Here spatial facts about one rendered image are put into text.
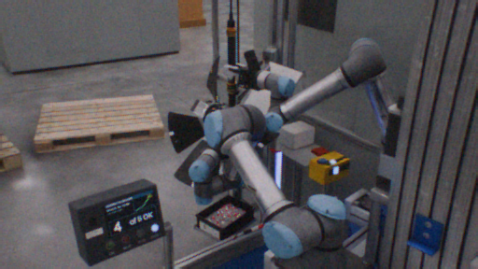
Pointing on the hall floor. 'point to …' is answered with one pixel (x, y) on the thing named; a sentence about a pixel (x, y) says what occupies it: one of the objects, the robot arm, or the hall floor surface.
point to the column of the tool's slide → (277, 27)
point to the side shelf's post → (297, 185)
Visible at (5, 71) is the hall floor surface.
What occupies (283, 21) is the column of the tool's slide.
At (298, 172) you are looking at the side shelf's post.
